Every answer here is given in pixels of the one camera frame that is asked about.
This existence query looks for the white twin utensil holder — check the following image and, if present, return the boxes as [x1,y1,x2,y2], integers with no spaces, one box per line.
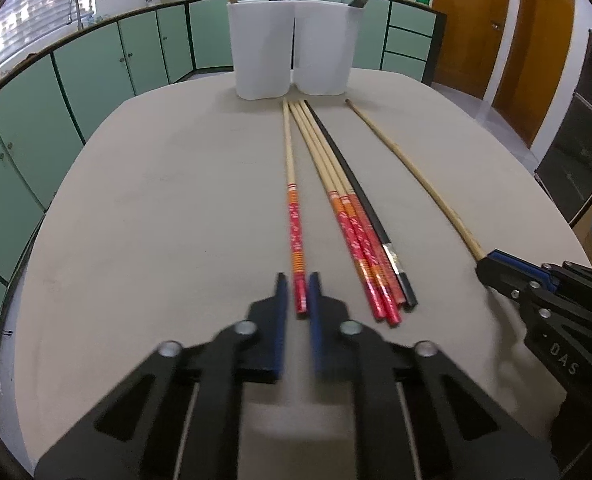
[228,0,363,101]

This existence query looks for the brown wooden door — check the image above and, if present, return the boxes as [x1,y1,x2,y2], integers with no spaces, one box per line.
[433,0,510,99]
[494,0,575,145]

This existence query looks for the green kitchen base cabinets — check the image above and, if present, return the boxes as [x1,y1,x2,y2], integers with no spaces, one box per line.
[0,0,447,411]

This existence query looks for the chrome sink faucet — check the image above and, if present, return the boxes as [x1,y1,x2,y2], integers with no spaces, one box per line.
[68,0,83,32]

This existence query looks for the black metal rack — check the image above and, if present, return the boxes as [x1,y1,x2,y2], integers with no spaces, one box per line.
[536,32,592,226]

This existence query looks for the black chopstick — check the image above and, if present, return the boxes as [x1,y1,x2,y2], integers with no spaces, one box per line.
[305,100,418,312]

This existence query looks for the window with blinds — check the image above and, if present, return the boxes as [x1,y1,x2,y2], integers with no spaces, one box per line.
[0,0,95,65]

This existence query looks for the red patterned wooden chopstick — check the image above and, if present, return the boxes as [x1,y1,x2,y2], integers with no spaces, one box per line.
[282,100,308,318]
[288,101,401,326]
[297,100,414,309]
[287,101,386,321]

